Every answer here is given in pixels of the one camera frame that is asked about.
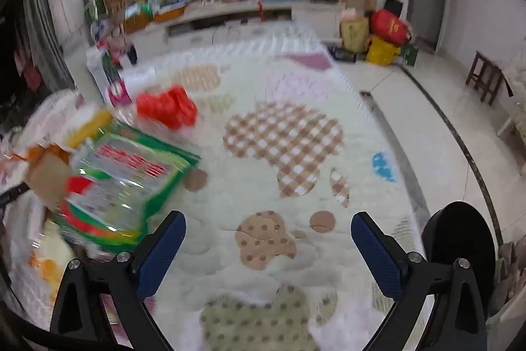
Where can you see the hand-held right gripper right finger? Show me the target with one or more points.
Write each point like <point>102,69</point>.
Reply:
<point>376,256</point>

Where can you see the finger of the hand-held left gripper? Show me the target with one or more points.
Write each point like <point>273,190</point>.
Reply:
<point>14,193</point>

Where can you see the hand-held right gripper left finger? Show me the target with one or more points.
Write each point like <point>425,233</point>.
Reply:
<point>162,256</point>

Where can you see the tan textured pad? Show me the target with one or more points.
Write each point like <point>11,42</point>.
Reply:
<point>49,178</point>

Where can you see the green snack packet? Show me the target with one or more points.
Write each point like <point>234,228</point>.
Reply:
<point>123,178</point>

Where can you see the green and yellow sponge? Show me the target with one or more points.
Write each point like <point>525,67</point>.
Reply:
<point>90,129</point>

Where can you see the red plastic bag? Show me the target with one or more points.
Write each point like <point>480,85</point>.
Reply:
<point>164,108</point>

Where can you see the white milk carton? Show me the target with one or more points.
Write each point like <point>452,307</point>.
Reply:
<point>100,67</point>

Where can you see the patchwork printed blanket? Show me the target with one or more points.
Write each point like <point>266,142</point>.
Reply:
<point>287,120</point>

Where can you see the grey striped curtain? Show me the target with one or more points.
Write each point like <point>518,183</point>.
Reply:
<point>41,30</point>

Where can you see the white tall cabinet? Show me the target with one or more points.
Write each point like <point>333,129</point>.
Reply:
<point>65,5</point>

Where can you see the green box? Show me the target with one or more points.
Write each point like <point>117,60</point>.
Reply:
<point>410,55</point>

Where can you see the yellow bag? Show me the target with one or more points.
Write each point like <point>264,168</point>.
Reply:
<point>382,51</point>

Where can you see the dark wooden stool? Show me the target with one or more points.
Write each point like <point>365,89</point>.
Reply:
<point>485,71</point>

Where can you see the beige paper bag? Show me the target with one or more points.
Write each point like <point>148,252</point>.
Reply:
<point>354,33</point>

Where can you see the red duffel bag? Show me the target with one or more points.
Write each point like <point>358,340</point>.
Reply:
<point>390,26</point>

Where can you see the orange tray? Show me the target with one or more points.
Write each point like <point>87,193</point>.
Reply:
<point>169,13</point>

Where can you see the pink box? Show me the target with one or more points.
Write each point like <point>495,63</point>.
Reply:
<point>349,13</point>

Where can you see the white TV cabinet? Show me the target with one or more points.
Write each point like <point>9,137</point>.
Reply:
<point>316,16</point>

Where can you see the red ribbon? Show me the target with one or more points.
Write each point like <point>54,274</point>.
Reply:
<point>261,5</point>

